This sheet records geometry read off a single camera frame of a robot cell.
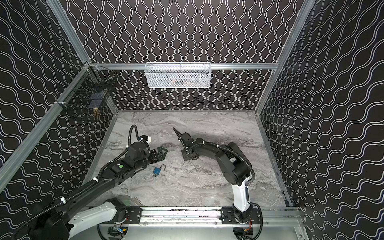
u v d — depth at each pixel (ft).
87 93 3.08
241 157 1.67
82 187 1.57
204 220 2.45
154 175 2.88
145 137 2.39
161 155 2.35
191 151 2.31
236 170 1.66
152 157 2.31
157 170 2.95
